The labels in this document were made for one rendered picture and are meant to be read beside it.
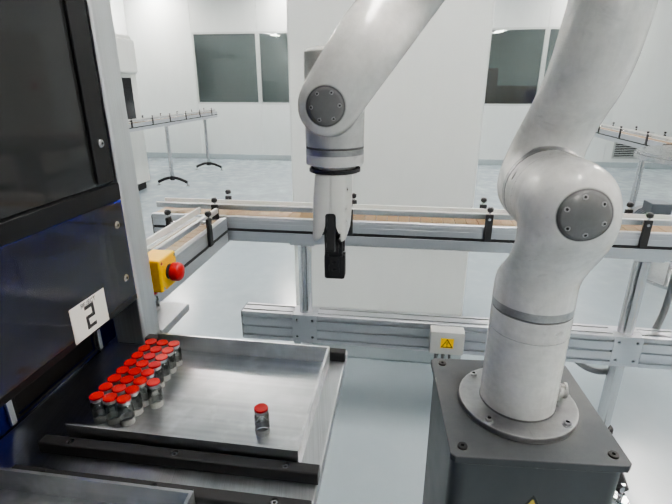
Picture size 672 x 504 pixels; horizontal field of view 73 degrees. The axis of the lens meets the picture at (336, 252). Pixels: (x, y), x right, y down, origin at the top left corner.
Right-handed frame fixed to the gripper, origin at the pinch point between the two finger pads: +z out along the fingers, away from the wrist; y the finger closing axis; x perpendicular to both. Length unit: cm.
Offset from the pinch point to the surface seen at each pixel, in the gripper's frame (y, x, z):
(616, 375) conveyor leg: -85, 92, 72
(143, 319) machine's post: -7.8, -39.0, 16.5
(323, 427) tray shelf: 11.2, -0.4, 22.2
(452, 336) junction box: -79, 32, 57
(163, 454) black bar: 21.3, -20.8, 20.2
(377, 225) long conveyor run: -82, 4, 18
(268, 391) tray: 4.0, -10.9, 22.0
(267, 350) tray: -5.9, -13.7, 20.4
